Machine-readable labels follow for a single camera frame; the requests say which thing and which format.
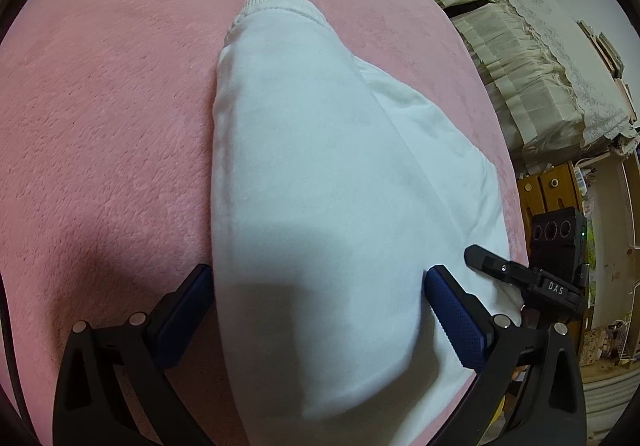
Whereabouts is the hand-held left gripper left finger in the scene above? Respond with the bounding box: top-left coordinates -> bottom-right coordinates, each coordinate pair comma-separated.
51,263 -> 216,446

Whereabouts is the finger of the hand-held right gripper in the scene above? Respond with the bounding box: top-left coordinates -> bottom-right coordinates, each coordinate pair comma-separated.
464,245 -> 542,287

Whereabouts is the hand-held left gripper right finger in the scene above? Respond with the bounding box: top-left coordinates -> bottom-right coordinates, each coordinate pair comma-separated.
424,264 -> 587,446

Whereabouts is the white sweatshirt with orange print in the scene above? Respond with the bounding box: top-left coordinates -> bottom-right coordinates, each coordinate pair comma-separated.
209,0 -> 528,446

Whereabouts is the wooden cabinet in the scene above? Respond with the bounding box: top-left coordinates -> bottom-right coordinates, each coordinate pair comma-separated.
516,163 -> 588,247

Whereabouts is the white shelf unit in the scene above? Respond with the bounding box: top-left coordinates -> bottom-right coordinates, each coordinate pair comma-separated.
582,150 -> 640,369

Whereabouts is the white power strip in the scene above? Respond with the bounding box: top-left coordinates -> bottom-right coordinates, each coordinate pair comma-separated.
572,161 -> 592,207

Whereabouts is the pink fleece blanket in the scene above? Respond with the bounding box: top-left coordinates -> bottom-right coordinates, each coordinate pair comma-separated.
0,0 -> 532,446

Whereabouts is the white wire basket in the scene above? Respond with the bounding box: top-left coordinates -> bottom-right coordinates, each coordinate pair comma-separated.
606,320 -> 640,368

